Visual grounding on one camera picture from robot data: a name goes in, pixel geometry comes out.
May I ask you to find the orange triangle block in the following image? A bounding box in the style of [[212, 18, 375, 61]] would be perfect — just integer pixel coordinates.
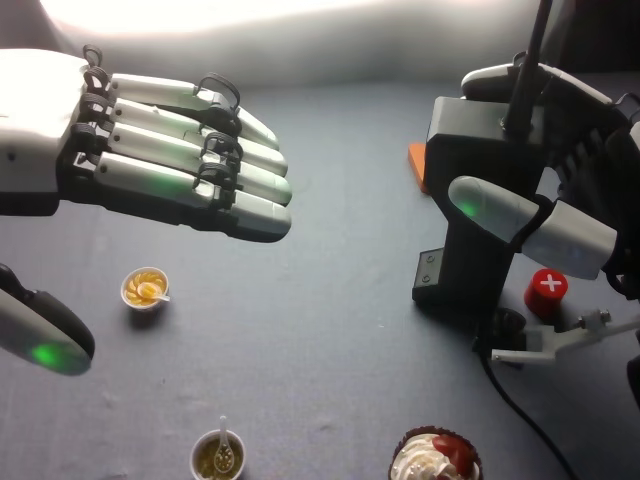
[[407, 142, 431, 195]]

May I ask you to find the grey table cloth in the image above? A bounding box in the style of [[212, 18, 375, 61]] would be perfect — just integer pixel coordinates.
[[0, 69, 640, 480]]

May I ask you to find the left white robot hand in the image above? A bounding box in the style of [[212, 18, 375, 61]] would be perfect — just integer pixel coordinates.
[[0, 44, 294, 377]]

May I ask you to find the toy bowl with green soup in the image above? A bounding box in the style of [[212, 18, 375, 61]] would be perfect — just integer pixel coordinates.
[[189, 415, 246, 480]]

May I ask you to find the white backdrop sheet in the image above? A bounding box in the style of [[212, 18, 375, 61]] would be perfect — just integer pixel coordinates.
[[0, 0, 546, 94]]

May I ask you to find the toy cupcake with cream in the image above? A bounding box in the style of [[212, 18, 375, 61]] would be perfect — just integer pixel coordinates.
[[389, 425, 485, 480]]

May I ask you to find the red cylinder with white cross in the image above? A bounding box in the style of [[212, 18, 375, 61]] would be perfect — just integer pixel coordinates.
[[523, 268, 570, 319]]

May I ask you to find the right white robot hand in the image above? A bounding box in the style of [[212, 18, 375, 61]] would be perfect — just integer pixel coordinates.
[[448, 60, 640, 301]]

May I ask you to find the toy bowl with orange slices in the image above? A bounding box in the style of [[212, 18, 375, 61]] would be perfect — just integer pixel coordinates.
[[120, 266, 171, 312]]

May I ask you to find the black brick phone toy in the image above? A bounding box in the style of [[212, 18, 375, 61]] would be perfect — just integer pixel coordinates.
[[412, 0, 554, 326]]

